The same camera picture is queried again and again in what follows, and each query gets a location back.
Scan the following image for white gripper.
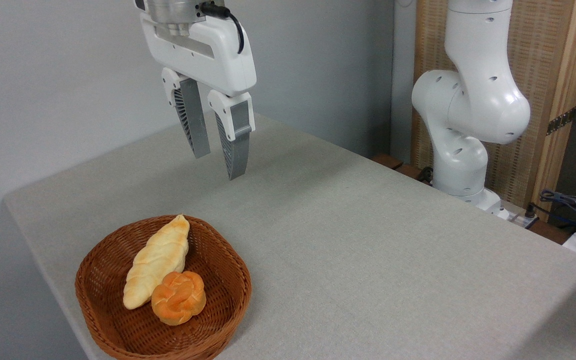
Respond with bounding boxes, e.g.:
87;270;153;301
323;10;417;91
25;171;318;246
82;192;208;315
139;12;257;181

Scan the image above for long braided bread loaf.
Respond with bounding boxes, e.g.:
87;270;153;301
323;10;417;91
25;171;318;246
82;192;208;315
122;214;191;310

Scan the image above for brown wicker basket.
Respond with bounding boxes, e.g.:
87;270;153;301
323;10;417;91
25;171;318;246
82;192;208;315
74;215;253;360

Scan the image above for round orange knot bun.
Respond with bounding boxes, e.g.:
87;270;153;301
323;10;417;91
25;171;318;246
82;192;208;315
151;271;207;326

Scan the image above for dark metal screen hinge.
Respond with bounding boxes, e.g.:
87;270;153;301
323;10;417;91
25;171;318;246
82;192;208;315
546;106;576;136

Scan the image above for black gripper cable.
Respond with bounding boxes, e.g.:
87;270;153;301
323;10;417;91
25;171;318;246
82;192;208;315
200;2;245;55

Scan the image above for bundle of dark cables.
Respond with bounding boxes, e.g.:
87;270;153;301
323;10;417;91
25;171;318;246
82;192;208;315
539;189;576;236

